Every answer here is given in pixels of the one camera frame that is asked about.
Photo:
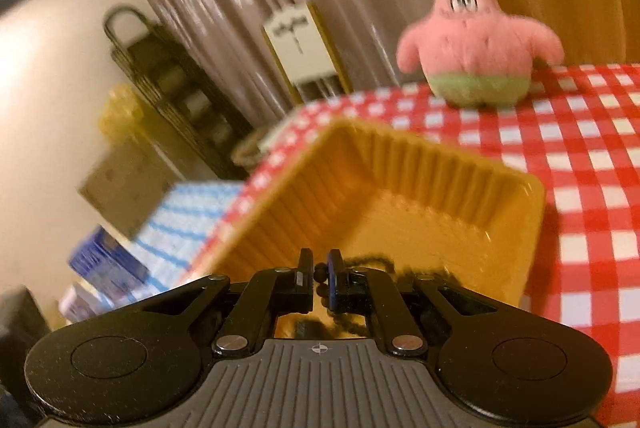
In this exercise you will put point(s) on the cardboard box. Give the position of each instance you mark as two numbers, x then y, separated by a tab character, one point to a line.
125	188

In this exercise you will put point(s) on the red white checkered tablecloth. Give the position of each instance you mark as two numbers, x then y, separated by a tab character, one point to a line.
590	168

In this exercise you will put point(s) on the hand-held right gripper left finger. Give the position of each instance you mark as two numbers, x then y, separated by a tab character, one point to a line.
306	280

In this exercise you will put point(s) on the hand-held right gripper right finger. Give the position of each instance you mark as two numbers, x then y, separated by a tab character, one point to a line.
336	280

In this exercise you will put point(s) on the yellow plastic bag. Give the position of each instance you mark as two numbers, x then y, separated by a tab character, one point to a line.
120	113

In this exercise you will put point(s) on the blue printed box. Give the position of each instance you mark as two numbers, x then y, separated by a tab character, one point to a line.
105	258

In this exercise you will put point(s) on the yellow ribbed plastic tray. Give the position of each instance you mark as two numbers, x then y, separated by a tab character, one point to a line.
400	218

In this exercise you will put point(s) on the blue checked blanket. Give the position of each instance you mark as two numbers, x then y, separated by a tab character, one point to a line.
185	228

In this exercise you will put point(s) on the woven basket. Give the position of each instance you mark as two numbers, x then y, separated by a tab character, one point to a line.
250	148

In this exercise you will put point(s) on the pink starfish plush toy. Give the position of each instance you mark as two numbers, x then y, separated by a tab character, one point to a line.
470	53

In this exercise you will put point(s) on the white wooden chair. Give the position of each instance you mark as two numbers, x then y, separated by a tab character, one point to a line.
297	45

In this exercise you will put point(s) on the beige patterned curtain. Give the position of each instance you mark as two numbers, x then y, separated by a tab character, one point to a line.
240	8

